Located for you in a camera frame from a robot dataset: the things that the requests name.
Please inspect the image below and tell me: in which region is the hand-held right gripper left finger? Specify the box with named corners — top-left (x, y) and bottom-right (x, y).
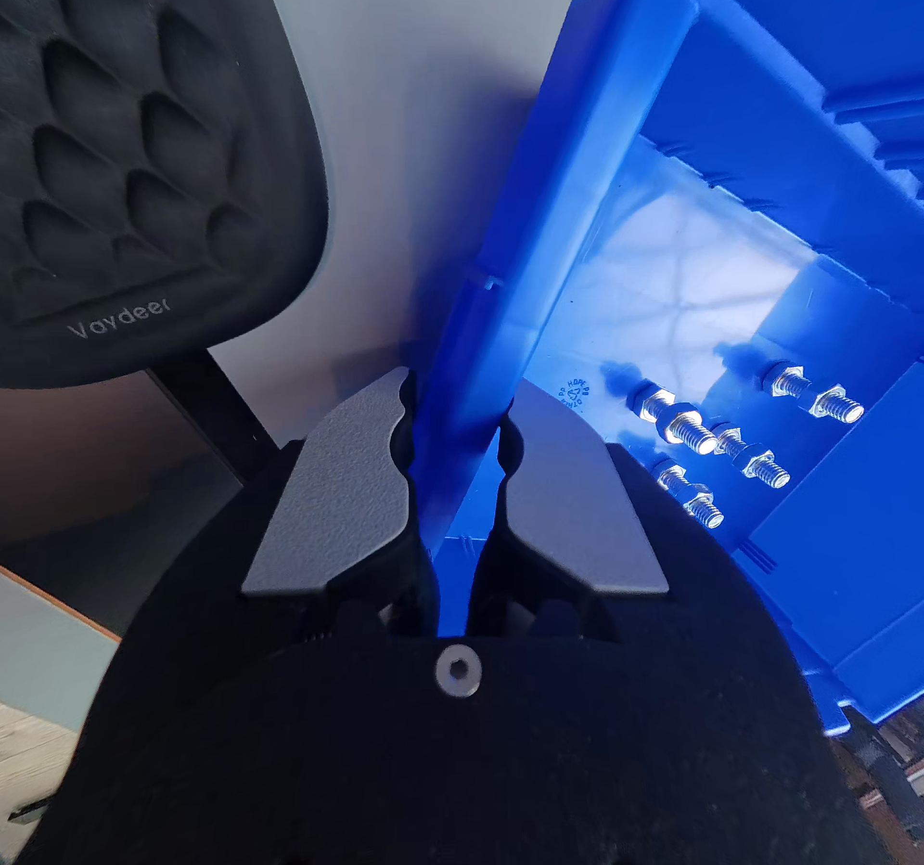
top-left (240, 365), bottom-right (437, 620)

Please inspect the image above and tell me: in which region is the black honeycomb wrist pad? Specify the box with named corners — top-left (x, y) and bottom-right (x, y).
top-left (0, 0), bottom-right (329, 389)

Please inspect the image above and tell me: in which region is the blue plastic bin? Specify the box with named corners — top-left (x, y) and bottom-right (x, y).
top-left (411, 0), bottom-right (924, 736)

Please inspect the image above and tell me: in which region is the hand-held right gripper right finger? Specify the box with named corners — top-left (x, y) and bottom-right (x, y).
top-left (469, 380), bottom-right (670, 620)

